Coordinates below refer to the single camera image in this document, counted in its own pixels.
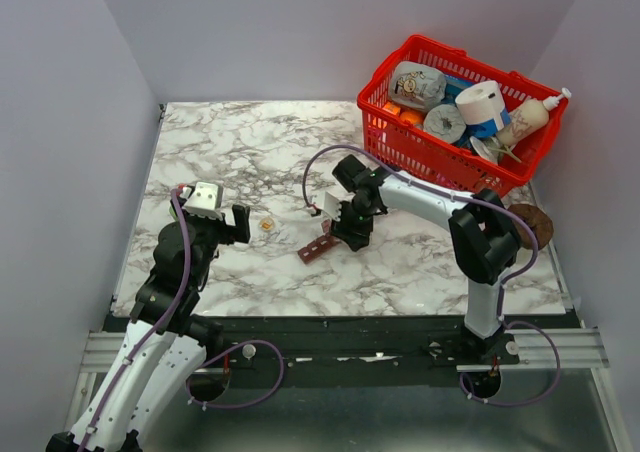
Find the black metal base frame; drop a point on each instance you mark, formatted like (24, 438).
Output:
(341, 352)

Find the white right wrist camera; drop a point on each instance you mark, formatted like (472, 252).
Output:
(324, 203)

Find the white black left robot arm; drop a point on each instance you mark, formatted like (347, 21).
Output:
(164, 341)

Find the red plastic basket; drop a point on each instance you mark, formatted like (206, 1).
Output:
(454, 165)

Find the brown round object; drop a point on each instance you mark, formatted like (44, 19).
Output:
(539, 222)

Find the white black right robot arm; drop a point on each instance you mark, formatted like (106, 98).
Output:
(491, 245)

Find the red weekly pill organizer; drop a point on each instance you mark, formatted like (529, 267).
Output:
(318, 246)

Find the white paper plate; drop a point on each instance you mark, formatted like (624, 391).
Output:
(483, 151)

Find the cream lotion pump bottle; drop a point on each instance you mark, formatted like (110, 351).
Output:
(529, 117)

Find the orange snack box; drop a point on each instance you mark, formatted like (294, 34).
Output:
(392, 108)

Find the aluminium rail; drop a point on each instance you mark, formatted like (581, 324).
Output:
(526, 349)

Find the blue box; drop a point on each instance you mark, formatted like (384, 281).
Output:
(454, 85)

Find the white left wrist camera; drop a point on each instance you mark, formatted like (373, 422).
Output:
(205, 200)

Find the grey wrapped printed paper roll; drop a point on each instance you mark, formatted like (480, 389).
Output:
(417, 86)

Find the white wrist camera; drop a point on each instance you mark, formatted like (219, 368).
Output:
(324, 203)
(205, 200)

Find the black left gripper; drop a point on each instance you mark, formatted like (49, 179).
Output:
(238, 233)

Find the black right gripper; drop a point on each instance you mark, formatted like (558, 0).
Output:
(342, 230)

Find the orange ball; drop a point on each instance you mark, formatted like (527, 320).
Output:
(413, 118)

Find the grey wrapped small paper roll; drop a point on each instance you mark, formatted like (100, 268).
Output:
(445, 123)

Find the white toilet roll blue tape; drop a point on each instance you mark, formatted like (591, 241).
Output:
(483, 109)

